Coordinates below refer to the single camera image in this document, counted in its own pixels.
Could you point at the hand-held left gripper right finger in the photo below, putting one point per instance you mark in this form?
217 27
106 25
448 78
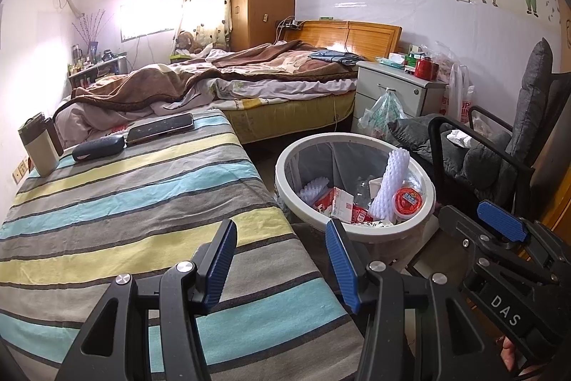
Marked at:
341 267

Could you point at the wooden bed headboard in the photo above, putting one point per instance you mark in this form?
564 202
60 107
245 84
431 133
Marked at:
357 37

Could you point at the long white foam net sleeve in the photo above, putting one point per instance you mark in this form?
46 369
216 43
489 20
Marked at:
390 184

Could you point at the wall socket plate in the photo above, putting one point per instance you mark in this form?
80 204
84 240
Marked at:
20 170

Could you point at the short white foam net sleeve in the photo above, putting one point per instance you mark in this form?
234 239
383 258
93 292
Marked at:
316 189

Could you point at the striped blanket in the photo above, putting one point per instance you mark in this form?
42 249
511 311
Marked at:
134 220

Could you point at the light purple quilt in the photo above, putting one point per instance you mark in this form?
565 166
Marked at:
267 88

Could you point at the group of bottles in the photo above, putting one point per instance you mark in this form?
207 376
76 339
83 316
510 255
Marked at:
89 60

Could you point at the black metal chair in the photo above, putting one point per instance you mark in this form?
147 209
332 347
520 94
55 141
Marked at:
435 149

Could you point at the blue folded clothing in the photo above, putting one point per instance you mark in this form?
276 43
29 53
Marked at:
334 56

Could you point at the black smartphone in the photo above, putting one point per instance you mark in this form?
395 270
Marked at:
160 129

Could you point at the red canister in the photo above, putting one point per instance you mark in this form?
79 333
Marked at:
427 68

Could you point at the yellow mattress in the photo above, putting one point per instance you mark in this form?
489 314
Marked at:
290 115

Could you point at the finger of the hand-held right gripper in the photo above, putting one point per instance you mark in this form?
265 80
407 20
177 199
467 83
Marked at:
502 221
459 229

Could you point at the person's right hand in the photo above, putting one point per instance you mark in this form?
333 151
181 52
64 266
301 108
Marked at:
513 354

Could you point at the wooden door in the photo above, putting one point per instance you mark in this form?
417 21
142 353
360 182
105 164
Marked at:
555 166

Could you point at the red white snack packet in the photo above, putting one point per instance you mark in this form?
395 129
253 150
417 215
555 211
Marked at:
408 201

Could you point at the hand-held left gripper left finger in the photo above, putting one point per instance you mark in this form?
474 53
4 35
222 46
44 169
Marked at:
221 269

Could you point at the brown teddy bear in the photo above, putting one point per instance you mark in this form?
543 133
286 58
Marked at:
188 42

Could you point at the white round trash bin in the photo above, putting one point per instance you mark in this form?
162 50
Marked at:
285 193

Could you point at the white wall shelf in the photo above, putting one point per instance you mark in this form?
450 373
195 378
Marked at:
100 73

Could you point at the white nightstand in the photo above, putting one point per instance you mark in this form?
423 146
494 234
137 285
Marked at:
379 82

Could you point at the bed with brown blanket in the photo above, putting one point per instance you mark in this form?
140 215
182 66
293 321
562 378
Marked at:
156 84

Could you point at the green tissue pack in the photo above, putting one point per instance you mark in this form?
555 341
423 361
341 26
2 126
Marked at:
391 59

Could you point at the vase of dried branches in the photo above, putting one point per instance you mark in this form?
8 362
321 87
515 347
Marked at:
93 30

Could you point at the clear plastic bag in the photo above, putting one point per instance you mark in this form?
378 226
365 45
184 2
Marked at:
441 57

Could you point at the white red milk carton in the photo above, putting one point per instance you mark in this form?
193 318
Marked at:
337 204

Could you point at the green printed plastic bag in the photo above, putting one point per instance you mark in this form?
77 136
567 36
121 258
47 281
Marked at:
381 115

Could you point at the small red white packet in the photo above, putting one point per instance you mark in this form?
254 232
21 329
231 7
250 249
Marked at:
360 215

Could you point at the dark blue glasses case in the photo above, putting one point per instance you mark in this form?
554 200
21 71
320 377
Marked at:
98 148

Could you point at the grey cushioned armchair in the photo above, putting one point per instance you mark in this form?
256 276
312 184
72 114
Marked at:
535 108

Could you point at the white plastic bag red print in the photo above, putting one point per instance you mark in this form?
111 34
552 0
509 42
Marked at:
457 95

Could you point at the white crumpled tissue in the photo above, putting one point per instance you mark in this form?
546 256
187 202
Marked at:
457 137

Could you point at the green box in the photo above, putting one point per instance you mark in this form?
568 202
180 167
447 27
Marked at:
177 57

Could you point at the window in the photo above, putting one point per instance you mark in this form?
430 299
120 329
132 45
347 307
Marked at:
149 17

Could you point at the power strip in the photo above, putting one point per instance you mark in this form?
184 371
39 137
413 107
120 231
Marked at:
292 24

